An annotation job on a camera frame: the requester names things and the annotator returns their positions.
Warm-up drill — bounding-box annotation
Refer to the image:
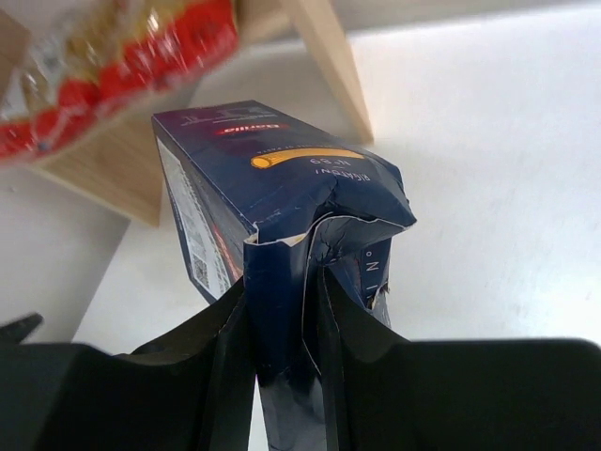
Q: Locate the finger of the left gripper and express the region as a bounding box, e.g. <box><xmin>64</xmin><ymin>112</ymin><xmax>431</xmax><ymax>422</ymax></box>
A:
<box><xmin>0</xmin><ymin>313</ymin><xmax>43</xmax><ymax>345</ymax></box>

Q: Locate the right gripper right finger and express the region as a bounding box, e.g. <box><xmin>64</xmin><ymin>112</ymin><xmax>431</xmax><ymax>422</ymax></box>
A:
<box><xmin>316</xmin><ymin>268</ymin><xmax>421</xmax><ymax>450</ymax></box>

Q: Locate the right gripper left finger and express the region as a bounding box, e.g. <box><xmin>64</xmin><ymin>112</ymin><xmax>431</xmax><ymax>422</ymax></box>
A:
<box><xmin>118</xmin><ymin>281</ymin><xmax>255</xmax><ymax>450</ymax></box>

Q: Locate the blue pasta box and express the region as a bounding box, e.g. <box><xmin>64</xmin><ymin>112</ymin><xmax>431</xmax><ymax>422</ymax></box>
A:
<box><xmin>151</xmin><ymin>101</ymin><xmax>415</xmax><ymax>450</ymax></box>

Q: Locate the red pasta bag label side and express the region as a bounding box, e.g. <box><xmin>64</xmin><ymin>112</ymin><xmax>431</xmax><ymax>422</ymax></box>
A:
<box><xmin>1</xmin><ymin>11</ymin><xmax>66</xmax><ymax>131</ymax></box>

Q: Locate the red pasta bag front side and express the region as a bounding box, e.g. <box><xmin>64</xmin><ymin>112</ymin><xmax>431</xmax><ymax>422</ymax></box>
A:
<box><xmin>1</xmin><ymin>1</ymin><xmax>239</xmax><ymax>163</ymax></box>

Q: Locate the wooden two-tier shelf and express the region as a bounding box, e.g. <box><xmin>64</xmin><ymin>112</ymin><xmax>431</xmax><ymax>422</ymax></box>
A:
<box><xmin>5</xmin><ymin>1</ymin><xmax>373</xmax><ymax>226</ymax></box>

